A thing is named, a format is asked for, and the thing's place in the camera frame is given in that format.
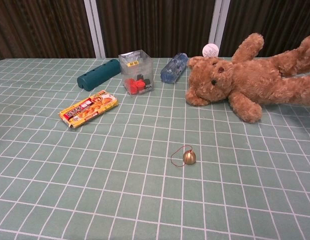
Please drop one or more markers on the black plastic piece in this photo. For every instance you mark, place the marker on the black plastic piece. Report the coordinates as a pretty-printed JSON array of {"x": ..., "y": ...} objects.
[{"x": 147, "y": 82}]

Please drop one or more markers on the red plastic piece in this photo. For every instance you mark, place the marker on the red plastic piece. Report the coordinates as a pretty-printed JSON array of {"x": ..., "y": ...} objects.
[{"x": 133, "y": 86}]

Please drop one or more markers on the clear plastic water bottle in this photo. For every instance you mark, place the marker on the clear plastic water bottle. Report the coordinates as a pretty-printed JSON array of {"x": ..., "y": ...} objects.
[{"x": 173, "y": 70}]

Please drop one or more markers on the clear bag red items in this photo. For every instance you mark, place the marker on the clear bag red items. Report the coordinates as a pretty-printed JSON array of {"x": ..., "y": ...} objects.
[{"x": 134, "y": 70}]

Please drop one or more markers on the yellow curry roux box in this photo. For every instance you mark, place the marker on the yellow curry roux box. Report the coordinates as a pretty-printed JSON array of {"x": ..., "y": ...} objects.
[{"x": 88, "y": 110}]

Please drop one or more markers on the teal cylindrical holder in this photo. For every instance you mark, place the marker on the teal cylindrical holder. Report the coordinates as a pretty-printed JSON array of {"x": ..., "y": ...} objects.
[{"x": 97, "y": 75}]

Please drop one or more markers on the green checked tablecloth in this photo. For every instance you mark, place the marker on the green checked tablecloth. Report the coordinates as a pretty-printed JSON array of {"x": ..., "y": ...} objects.
[{"x": 119, "y": 187}]

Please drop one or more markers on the white round disc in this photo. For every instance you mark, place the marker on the white round disc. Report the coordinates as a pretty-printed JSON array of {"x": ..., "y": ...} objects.
[{"x": 209, "y": 50}]

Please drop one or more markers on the brown teddy bear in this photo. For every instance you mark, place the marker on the brown teddy bear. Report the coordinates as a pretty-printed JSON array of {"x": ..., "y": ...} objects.
[{"x": 257, "y": 82}]

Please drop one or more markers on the white partition post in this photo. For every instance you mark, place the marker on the white partition post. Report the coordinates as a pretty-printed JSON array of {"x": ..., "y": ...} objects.
[
  {"x": 94, "y": 30},
  {"x": 218, "y": 22}
]

